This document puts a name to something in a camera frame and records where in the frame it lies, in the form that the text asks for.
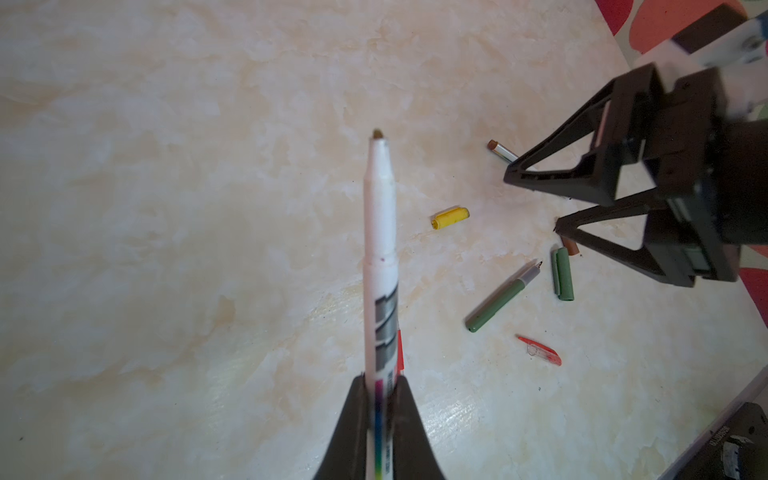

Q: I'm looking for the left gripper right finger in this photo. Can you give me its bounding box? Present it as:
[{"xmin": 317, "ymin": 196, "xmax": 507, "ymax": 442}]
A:
[{"xmin": 392, "ymin": 376, "xmax": 445, "ymax": 480}]

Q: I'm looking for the red gel pen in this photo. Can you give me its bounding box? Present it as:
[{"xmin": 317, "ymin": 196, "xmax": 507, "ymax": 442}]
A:
[{"xmin": 396, "ymin": 328, "xmax": 405, "ymax": 376}]

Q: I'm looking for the white pen yellow end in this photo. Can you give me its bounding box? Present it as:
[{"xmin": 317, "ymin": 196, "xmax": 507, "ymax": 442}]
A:
[{"xmin": 363, "ymin": 129, "xmax": 399, "ymax": 479}]

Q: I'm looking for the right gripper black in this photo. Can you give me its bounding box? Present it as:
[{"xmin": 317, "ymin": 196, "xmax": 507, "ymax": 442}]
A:
[{"xmin": 503, "ymin": 62, "xmax": 768, "ymax": 288}]

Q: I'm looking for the brown pen cap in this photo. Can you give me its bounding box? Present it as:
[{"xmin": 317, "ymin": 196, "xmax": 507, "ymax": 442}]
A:
[{"xmin": 560, "ymin": 236, "xmax": 580, "ymax": 256}]

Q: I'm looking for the green pen cap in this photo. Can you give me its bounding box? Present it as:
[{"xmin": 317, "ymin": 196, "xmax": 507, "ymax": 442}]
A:
[{"xmin": 551, "ymin": 247, "xmax": 575, "ymax": 301}]

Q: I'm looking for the yellow pen cap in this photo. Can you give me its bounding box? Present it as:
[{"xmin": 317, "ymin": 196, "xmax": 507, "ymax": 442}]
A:
[{"xmin": 431, "ymin": 206, "xmax": 470, "ymax": 230}]

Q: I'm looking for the white pen brown end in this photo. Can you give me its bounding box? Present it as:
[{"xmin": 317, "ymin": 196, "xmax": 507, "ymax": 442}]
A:
[{"xmin": 487, "ymin": 140, "xmax": 518, "ymax": 163}]

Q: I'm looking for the green pen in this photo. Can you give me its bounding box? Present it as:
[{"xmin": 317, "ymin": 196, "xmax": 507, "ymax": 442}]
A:
[{"xmin": 464, "ymin": 260, "xmax": 543, "ymax": 333}]

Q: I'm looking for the clear red pen cap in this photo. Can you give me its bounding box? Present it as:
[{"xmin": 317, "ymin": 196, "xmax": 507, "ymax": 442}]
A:
[{"xmin": 516, "ymin": 334, "xmax": 562, "ymax": 366}]

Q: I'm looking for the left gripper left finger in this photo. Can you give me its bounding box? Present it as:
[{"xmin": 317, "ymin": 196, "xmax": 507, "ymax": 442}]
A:
[{"xmin": 314, "ymin": 374, "xmax": 368, "ymax": 480}]

